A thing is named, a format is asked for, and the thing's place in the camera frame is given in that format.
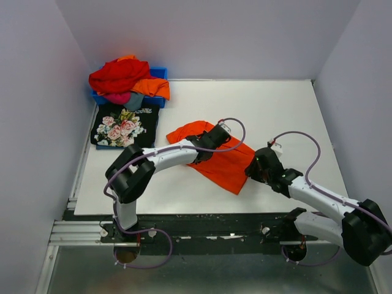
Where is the pink t-shirt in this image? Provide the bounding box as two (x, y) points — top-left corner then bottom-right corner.
(104, 92), (131, 105)

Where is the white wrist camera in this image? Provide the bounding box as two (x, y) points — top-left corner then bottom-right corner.
(218, 120), (231, 133)
(267, 139), (283, 158)

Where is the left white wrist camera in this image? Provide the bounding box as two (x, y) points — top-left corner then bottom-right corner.
(218, 120), (231, 133)

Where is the blue plastic bin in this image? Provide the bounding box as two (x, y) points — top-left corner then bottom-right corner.
(91, 64), (169, 109)

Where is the red t-shirt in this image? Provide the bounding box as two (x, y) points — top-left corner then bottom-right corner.
(88, 59), (151, 94)

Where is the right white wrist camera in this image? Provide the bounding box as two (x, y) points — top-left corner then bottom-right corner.
(267, 139), (283, 158)

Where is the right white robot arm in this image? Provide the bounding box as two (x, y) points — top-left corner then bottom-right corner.
(245, 147), (391, 266)

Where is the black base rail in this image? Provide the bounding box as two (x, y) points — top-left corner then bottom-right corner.
(62, 210), (316, 260)

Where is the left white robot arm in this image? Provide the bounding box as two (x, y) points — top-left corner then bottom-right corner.
(104, 122), (231, 242)

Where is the grey-teal t-shirt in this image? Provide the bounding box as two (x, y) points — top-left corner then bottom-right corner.
(123, 92), (145, 111)

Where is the orange t-shirt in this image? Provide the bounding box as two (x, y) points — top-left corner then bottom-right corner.
(116, 55), (170, 100)
(166, 121), (255, 195)

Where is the black floral folded t-shirt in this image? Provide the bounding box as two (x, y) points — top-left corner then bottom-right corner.
(90, 103), (160, 149)

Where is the aluminium extrusion frame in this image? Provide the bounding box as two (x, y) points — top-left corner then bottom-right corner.
(33, 91), (116, 294)

